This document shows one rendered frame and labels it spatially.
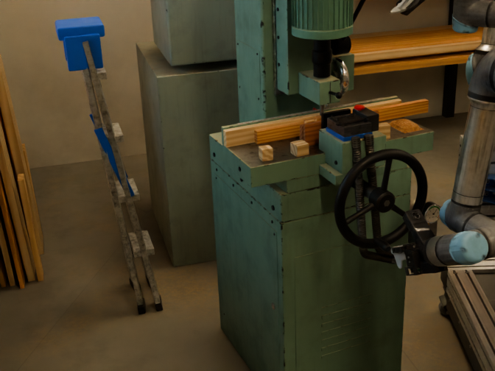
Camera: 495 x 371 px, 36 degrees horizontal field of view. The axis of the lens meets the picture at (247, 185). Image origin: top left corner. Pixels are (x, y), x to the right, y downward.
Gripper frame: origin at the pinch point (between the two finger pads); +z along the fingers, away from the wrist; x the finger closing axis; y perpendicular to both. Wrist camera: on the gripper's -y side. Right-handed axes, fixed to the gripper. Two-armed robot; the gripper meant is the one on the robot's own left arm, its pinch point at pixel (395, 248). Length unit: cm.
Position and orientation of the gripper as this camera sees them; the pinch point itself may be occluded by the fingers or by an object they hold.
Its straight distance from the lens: 209.2
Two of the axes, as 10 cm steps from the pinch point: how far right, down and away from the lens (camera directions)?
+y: 2.0, 9.8, -0.8
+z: -3.2, 1.4, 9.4
